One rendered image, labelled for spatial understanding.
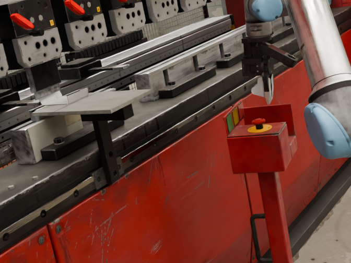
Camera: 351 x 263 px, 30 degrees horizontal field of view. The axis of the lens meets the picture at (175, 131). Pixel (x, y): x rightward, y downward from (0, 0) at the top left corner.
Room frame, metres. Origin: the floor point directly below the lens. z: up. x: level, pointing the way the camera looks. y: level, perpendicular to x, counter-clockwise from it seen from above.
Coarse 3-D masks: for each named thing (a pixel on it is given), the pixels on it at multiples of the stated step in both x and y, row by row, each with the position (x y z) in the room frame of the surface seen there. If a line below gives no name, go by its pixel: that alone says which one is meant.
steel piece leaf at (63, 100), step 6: (84, 90) 1.74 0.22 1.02; (66, 96) 1.79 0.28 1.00; (72, 96) 1.70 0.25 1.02; (78, 96) 1.72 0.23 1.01; (84, 96) 1.74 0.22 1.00; (48, 102) 1.76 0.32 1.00; (54, 102) 1.74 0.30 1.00; (60, 102) 1.72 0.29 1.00; (66, 102) 1.70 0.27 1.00; (72, 102) 1.69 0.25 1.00
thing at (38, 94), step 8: (40, 64) 1.74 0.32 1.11; (48, 64) 1.76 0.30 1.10; (56, 64) 1.79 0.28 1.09; (32, 72) 1.71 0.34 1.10; (40, 72) 1.74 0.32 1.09; (48, 72) 1.76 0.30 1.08; (56, 72) 1.78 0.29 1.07; (32, 80) 1.71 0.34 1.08; (40, 80) 1.73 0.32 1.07; (48, 80) 1.75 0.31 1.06; (56, 80) 1.78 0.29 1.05; (32, 88) 1.71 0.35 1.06; (40, 88) 1.72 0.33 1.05; (48, 88) 1.76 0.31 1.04; (56, 88) 1.78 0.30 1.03; (40, 96) 1.73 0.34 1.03
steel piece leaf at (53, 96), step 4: (56, 92) 1.80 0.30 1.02; (60, 92) 1.81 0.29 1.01; (48, 96) 1.77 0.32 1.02; (52, 96) 1.78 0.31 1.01; (56, 96) 1.79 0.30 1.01; (60, 96) 1.80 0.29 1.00; (40, 100) 1.74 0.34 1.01; (44, 100) 1.75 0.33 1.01; (48, 100) 1.76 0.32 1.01; (52, 100) 1.77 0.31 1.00
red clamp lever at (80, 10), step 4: (68, 0) 1.78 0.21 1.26; (72, 0) 1.79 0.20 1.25; (68, 4) 1.78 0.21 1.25; (72, 4) 1.78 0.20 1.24; (76, 4) 1.79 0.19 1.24; (72, 8) 1.79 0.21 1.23; (76, 8) 1.79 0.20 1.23; (80, 8) 1.80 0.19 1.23; (76, 12) 1.80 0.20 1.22; (80, 12) 1.80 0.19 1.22; (84, 12) 1.81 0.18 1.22; (84, 16) 1.82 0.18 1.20; (88, 16) 1.82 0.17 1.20; (92, 16) 1.83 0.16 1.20; (84, 20) 1.84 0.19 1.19; (88, 20) 1.83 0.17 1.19
